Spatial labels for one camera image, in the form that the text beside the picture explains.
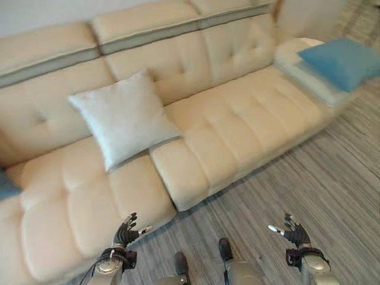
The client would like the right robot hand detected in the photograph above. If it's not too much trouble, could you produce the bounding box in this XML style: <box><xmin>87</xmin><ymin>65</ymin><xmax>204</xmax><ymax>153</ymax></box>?
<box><xmin>268</xmin><ymin>213</ymin><xmax>312</xmax><ymax>246</ymax></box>

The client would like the pale grey square cushion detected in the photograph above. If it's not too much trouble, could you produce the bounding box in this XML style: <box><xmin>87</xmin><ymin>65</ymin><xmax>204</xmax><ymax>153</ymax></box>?
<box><xmin>67</xmin><ymin>69</ymin><xmax>182</xmax><ymax>172</ymax></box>

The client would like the cream leather sofa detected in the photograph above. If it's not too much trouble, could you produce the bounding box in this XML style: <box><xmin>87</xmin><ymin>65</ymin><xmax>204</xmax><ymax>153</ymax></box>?
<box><xmin>0</xmin><ymin>0</ymin><xmax>362</xmax><ymax>285</ymax></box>

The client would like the blue square cushion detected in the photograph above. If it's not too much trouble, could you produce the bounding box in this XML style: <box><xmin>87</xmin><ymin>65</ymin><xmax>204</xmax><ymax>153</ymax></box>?
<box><xmin>297</xmin><ymin>37</ymin><xmax>380</xmax><ymax>92</ymax></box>

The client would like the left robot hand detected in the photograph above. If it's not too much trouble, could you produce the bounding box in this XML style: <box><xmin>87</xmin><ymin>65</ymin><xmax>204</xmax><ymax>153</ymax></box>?
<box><xmin>113</xmin><ymin>212</ymin><xmax>153</xmax><ymax>246</ymax></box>

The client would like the blue cushion with dark edge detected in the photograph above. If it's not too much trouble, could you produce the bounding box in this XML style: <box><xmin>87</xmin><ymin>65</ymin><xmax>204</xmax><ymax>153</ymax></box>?
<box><xmin>0</xmin><ymin>166</ymin><xmax>22</xmax><ymax>200</ymax></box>

